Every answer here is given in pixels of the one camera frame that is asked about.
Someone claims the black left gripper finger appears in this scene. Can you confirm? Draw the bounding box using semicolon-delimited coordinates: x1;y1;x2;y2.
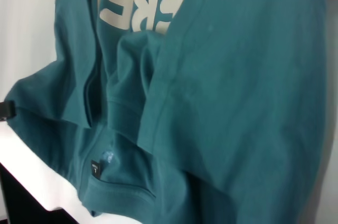
0;100;17;122

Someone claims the teal t-shirt with beige print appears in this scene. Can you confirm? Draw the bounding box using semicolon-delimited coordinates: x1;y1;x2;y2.
4;0;335;224

